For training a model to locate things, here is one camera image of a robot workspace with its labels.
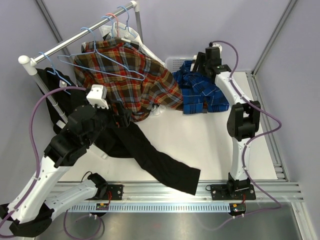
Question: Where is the blue hanger of black shirt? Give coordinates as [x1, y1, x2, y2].
[39, 51, 72, 88]

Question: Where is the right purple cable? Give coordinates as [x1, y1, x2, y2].
[199, 40, 283, 230]

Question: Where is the pink hanger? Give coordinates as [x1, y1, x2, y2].
[104, 12, 119, 37]

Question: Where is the white plastic basket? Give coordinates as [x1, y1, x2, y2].
[165, 56, 194, 73]

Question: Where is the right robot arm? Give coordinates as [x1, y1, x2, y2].
[192, 42, 261, 201]

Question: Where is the red brown plaid shirt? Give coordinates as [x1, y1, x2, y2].
[73, 38, 183, 122]

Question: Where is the blue hanger of red shirt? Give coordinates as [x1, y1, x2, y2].
[100, 15, 118, 38]

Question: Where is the white and steel clothes rack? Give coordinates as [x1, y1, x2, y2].
[17, 0, 144, 158]

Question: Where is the blue plaid shirt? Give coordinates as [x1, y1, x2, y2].
[173, 60, 230, 115]

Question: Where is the white slotted cable duct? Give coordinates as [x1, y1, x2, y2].
[68, 202, 231, 213]

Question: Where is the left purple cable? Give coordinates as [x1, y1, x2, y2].
[0, 86, 106, 238]

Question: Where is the blue hanger of white shirt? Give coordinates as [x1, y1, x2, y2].
[117, 5, 137, 38]

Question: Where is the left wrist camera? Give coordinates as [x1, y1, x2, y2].
[86, 84, 109, 110]

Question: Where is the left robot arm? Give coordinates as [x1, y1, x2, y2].
[0, 101, 132, 238]

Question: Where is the white shirt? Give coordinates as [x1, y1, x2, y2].
[99, 22, 166, 67]

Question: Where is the purple cable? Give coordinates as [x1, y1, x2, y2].
[199, 40, 283, 230]
[0, 86, 106, 238]

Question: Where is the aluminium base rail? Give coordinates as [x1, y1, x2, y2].
[49, 181, 304, 202]

